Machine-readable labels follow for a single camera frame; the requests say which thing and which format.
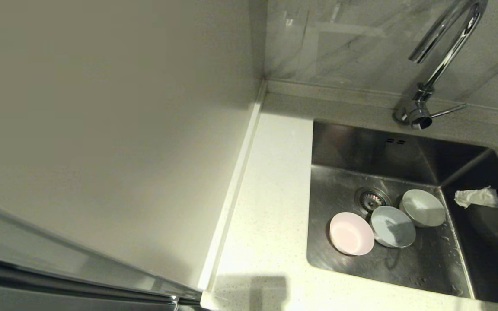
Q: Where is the round metal drain strainer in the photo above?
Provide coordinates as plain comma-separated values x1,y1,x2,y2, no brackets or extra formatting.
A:
354,187,393,215

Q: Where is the stainless steel sink basin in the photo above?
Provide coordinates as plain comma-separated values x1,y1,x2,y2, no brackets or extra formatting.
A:
306,120,498,307

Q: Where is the white counter edge strip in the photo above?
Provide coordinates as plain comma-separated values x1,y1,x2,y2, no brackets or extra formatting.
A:
198,81,268,291

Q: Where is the pink ceramic bowl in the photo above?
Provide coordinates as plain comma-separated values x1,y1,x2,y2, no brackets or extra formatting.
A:
329,212,376,256

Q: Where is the white cabinet side panel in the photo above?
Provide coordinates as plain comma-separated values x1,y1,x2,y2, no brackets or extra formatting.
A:
0,0,269,290

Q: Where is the chrome gooseneck faucet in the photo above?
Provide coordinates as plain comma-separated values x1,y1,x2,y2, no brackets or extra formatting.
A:
394,0,489,130

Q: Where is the chrome faucet lever handle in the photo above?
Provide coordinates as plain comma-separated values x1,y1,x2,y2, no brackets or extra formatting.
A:
429,103,468,119

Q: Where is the white ceramic bowl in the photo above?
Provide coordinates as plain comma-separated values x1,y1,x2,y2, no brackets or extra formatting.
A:
399,189,447,228
371,206,417,248

